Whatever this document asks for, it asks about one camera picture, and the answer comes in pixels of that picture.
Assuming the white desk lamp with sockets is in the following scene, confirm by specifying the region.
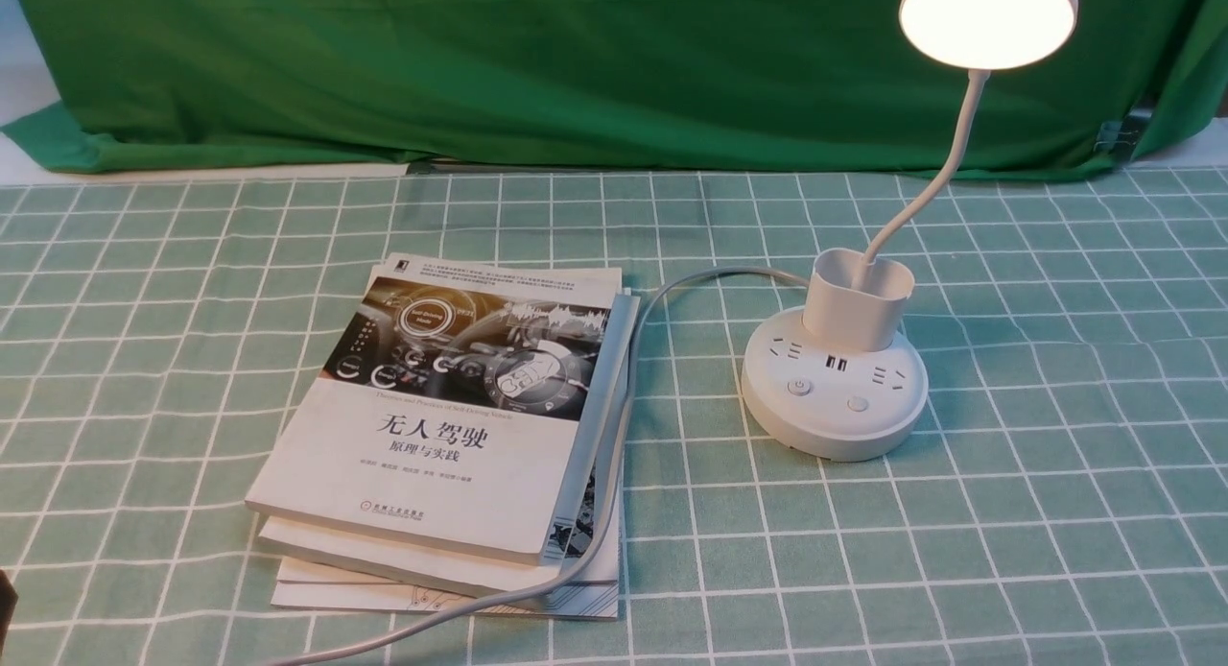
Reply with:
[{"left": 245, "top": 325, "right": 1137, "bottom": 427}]
[{"left": 740, "top": 0, "right": 1079, "bottom": 462}]

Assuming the top white self-driving book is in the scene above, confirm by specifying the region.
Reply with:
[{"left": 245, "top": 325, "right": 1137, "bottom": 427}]
[{"left": 244, "top": 254, "right": 623, "bottom": 566}]

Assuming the green backdrop cloth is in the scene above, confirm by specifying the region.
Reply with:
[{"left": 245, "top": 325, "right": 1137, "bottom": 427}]
[{"left": 0, "top": 0, "right": 1228, "bottom": 182}]

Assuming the bottom white book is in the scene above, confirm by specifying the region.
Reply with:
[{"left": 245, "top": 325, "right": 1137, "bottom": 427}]
[{"left": 270, "top": 436, "right": 625, "bottom": 622}]

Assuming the green checkered tablecloth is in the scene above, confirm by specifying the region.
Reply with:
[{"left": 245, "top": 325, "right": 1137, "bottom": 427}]
[{"left": 1, "top": 167, "right": 1227, "bottom": 665}]

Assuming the metal binder clip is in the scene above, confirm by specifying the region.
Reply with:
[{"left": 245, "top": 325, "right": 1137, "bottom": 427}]
[{"left": 1094, "top": 107, "right": 1153, "bottom": 163}]

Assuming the dark object at left edge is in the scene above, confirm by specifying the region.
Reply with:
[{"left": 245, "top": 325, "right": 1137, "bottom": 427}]
[{"left": 0, "top": 570, "right": 18, "bottom": 648}]

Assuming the white lamp power cable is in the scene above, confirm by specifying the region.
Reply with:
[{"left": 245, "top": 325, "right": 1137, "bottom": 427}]
[{"left": 262, "top": 267, "right": 810, "bottom": 666}]

